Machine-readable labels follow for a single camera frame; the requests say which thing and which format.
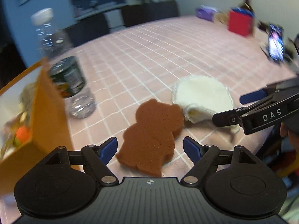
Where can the red box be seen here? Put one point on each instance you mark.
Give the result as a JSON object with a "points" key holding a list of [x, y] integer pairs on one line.
{"points": [[240, 23]]}

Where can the black chair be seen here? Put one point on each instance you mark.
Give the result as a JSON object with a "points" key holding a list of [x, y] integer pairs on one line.
{"points": [[138, 14], [88, 29]]}

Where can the purple tissue pack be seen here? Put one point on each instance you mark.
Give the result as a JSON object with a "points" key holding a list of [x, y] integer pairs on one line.
{"points": [[206, 13]]}

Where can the clear plastic water bottle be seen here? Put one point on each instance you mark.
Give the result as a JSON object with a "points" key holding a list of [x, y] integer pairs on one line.
{"points": [[63, 65]]}

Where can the brown bear-shaped sponge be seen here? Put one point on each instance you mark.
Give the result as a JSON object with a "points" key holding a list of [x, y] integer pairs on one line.
{"points": [[150, 142]]}

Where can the brown plush dog toy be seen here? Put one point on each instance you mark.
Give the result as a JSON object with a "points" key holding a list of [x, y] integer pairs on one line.
{"points": [[26, 96]]}

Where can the orange cardboard box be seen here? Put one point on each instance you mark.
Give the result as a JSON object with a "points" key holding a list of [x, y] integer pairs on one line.
{"points": [[48, 124]]}

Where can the pink checkered tablecloth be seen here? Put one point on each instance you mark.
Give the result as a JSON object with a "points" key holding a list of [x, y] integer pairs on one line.
{"points": [[130, 66]]}

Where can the orange crochet fruit toy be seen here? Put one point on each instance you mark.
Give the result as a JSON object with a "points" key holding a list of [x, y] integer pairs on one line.
{"points": [[23, 134]]}

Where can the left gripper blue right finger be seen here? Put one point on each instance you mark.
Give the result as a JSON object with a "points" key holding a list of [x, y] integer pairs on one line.
{"points": [[204, 159]]}

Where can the white round plush pad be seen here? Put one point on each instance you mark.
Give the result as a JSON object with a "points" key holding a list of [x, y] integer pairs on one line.
{"points": [[200, 97]]}

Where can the dark glass bottle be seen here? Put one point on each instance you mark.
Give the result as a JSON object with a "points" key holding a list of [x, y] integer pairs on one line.
{"points": [[246, 6]]}

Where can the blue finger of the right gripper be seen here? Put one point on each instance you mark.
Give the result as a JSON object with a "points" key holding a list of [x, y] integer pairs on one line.
{"points": [[227, 118], [253, 96]]}

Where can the smartphone on stand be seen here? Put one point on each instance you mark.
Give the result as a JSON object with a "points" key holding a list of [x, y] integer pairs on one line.
{"points": [[275, 43]]}

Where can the right black chair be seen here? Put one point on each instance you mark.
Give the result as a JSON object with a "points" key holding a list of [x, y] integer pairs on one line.
{"points": [[138, 14]]}

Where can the left black chair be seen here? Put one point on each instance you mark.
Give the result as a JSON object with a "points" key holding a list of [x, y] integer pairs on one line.
{"points": [[88, 29]]}

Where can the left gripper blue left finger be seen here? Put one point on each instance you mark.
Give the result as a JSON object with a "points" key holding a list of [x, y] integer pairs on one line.
{"points": [[96, 159]]}

